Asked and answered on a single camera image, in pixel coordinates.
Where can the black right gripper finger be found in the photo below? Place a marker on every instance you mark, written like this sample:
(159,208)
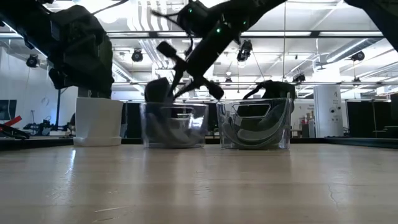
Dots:
(178,77)
(189,88)

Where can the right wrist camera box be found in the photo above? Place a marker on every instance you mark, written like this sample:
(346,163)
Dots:
(192,18)

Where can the red bar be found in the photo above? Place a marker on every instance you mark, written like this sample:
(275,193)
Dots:
(14,120)

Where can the white round column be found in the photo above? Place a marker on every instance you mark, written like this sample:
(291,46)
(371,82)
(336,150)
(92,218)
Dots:
(328,112)

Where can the overhead frame crossbeam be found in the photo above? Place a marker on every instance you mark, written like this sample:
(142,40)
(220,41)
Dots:
(314,33)

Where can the black cabinet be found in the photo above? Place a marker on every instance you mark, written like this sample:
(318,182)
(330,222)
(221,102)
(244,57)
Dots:
(367,118)

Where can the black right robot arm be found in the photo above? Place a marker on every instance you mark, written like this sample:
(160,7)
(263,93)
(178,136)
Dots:
(248,12)

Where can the dark black cap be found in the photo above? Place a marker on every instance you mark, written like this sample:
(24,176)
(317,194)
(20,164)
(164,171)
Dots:
(90,62)

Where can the dark wall monitor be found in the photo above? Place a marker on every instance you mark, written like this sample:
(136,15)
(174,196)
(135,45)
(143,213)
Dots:
(7,109)

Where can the black table edge rail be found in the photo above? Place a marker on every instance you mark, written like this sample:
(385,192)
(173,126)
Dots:
(342,141)

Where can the black vertical stand pole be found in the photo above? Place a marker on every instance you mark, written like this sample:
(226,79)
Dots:
(58,109)

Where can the silver ceiling duct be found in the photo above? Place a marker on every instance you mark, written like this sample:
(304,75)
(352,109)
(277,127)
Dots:
(348,51)

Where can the grey-green cap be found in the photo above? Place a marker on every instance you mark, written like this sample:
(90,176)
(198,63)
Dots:
(258,133)

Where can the white plastic bin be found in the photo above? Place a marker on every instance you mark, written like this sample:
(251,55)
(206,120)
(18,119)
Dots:
(98,121)

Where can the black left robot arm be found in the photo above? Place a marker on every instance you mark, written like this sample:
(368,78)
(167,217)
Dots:
(21,18)

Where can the black ceiling spotlight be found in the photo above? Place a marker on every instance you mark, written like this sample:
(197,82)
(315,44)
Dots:
(32,60)
(244,51)
(137,56)
(357,56)
(298,77)

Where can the ceiling track rail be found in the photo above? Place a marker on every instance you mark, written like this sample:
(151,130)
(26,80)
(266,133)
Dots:
(326,83)

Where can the clear plastic bin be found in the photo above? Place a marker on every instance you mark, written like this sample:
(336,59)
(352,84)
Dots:
(174,137)
(224,124)

